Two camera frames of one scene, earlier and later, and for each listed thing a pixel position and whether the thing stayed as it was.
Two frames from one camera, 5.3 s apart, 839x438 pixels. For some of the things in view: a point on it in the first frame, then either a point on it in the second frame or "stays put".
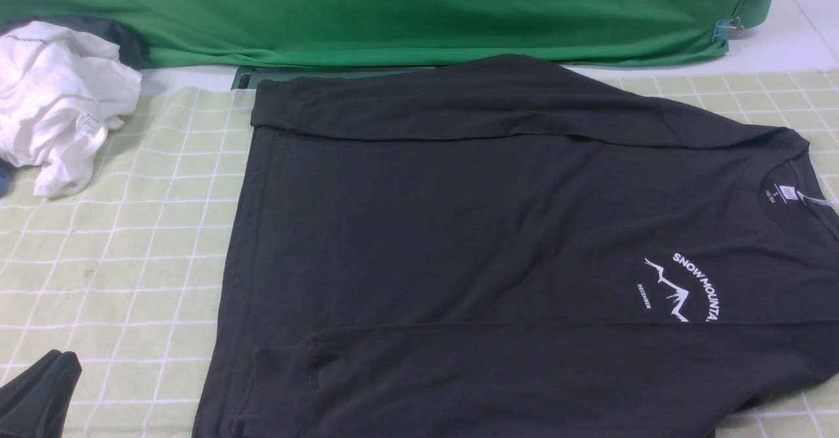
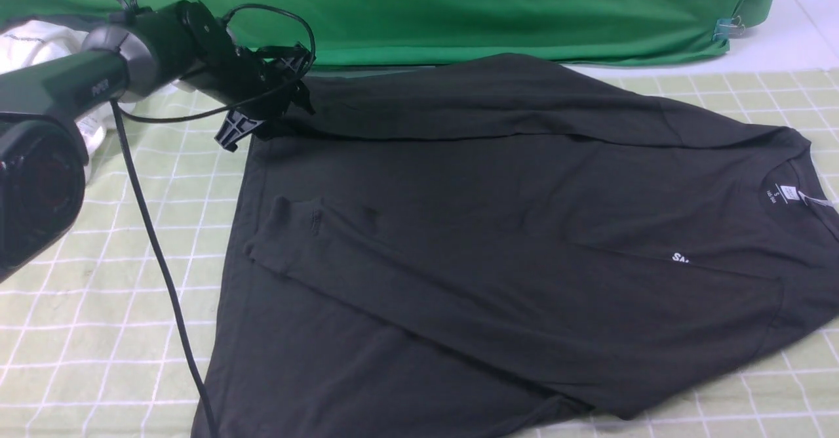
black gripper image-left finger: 34,403 → 195,50
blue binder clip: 727,27 stays put
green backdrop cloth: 224,16 stays put
